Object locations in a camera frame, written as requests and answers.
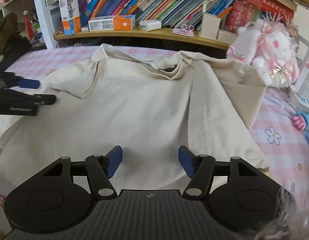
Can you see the beige pen holder organizer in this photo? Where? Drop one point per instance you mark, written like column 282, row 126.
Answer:
column 211, row 29

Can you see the white power adapter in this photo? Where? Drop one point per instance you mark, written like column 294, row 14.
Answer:
column 150, row 25

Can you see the red thick dictionary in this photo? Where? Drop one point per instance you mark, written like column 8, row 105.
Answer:
column 245, row 11

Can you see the usmile white orange box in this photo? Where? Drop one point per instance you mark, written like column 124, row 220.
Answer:
column 70, row 16

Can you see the cream t-shirt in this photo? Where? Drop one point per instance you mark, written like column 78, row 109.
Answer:
column 149, row 107

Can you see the wooden white bookshelf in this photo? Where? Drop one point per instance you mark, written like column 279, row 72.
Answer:
column 50, row 24

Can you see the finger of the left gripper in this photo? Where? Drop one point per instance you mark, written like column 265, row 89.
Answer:
column 12, row 80
column 37, row 99

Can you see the pink white plush bunny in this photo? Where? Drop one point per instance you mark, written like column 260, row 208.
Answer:
column 267, row 47

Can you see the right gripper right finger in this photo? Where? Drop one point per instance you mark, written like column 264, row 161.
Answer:
column 199, row 168

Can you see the blue pink hand toy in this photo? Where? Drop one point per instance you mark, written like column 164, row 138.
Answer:
column 301, row 120

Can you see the white orange toothpaste box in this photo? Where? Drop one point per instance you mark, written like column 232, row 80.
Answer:
column 112, row 23

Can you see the row of leaning books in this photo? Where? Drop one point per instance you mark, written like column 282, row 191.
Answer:
column 171, row 13

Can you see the white power strip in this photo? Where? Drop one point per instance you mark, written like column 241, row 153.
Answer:
column 299, row 100

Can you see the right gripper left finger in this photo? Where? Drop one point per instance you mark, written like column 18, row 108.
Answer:
column 100, row 169

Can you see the olive green bag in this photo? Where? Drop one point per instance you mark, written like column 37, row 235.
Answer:
column 8, row 28

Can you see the pink checkered desk mat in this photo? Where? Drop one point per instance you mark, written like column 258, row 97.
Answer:
column 244, row 202

